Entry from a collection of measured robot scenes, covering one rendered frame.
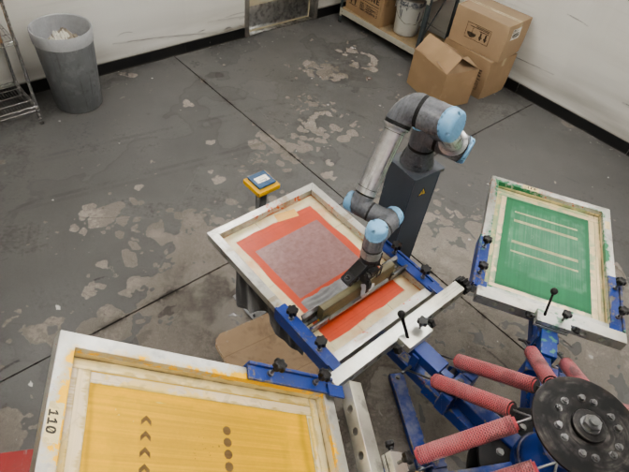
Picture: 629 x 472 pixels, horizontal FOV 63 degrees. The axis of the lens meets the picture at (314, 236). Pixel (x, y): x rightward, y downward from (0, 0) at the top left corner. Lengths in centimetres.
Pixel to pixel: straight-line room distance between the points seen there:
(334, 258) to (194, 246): 151
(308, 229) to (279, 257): 21
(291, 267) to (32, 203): 234
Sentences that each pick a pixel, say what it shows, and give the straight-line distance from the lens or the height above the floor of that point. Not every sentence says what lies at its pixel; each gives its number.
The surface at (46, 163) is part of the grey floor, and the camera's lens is 433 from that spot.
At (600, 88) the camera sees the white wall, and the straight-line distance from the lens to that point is 546.
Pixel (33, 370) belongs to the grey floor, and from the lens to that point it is 315.
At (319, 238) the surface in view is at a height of 96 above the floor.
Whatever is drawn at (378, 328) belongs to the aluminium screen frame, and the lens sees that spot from 195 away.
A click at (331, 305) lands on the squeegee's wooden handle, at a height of 106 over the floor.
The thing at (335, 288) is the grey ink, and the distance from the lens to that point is 206.
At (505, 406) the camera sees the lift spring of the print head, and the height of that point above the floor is 123.
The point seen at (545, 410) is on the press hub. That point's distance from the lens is 160.
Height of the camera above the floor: 257
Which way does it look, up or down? 46 degrees down
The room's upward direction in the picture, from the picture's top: 8 degrees clockwise
